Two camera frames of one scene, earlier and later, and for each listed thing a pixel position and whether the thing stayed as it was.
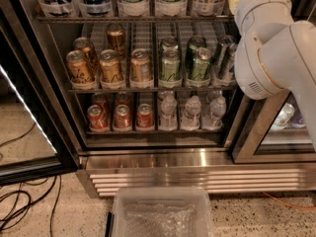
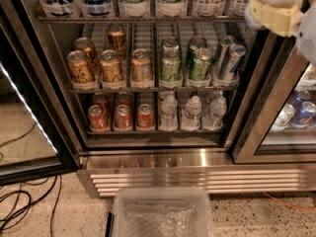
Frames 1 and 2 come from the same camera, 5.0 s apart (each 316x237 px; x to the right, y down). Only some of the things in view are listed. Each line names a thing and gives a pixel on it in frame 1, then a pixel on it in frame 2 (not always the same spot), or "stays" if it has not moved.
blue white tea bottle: (208, 0) stays
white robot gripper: (253, 66) -> (308, 34)
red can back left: (100, 99) stays
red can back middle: (123, 98) stays
